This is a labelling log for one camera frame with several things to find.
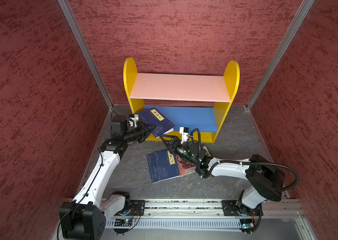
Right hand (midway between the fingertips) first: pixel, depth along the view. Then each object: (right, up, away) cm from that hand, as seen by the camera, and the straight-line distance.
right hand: (159, 141), depth 72 cm
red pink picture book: (+14, -19, +15) cm, 28 cm away
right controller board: (+43, -40, -1) cm, 59 cm away
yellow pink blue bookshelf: (+25, +24, +54) cm, 64 cm away
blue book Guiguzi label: (-4, +13, +8) cm, 15 cm away
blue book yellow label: (+29, -10, +21) cm, 37 cm away
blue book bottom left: (-5, -15, +17) cm, 23 cm away
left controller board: (-18, -40, 0) cm, 44 cm away
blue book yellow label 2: (0, -17, +16) cm, 23 cm away
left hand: (-2, +6, +2) cm, 7 cm away
